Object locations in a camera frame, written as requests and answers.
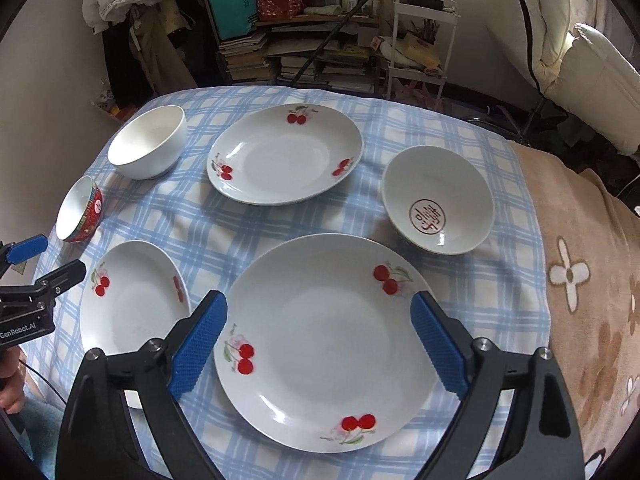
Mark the plain white bowl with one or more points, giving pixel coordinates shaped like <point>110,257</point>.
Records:
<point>145,140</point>

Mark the black pole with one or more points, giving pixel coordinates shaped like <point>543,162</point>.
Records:
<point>325,42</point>

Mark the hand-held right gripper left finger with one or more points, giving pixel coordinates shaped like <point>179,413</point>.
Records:
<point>197,347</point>

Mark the brown flower print blanket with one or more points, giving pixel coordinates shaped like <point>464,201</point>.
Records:
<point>560,200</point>

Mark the white rolling cart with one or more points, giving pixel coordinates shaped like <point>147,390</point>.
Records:
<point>395,25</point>

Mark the small cherry print plate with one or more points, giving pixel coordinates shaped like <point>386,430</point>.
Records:
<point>135,310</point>

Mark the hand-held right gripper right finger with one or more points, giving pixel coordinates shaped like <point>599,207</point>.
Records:
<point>440,347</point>

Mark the white down jacket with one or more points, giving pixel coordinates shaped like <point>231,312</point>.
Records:
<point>550,25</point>

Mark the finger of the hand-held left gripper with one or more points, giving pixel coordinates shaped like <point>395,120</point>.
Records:
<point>65,275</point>
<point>27,249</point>

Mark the pink plush toy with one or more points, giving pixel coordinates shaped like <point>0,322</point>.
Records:
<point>407,91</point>

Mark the beige hanging coat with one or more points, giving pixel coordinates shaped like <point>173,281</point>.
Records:
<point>165,55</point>

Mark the metal chair frame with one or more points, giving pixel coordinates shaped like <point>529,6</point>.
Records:
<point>505,122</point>

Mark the yellow package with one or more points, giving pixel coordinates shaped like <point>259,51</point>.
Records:
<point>420,50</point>

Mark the small red patterned bowl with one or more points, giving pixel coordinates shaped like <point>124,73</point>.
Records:
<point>75,207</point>

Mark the person's left hand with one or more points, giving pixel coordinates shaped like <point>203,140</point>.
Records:
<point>11,382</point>

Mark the tall stack of books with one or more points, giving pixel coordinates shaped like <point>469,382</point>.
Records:
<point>245,60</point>

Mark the white bowl with red seal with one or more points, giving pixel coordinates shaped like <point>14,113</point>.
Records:
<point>435,187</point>

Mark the blue plaid blanket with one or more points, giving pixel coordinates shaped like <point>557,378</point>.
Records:
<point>200,220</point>

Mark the medium cherry print plate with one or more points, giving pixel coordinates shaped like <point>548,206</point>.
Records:
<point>285,160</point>

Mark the wide stack of books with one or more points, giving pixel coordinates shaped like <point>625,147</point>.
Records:
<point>330,67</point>

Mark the large cherry print plate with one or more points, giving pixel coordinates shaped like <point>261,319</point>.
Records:
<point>325,340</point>

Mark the teal bag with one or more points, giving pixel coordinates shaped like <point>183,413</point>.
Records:
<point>230,5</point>

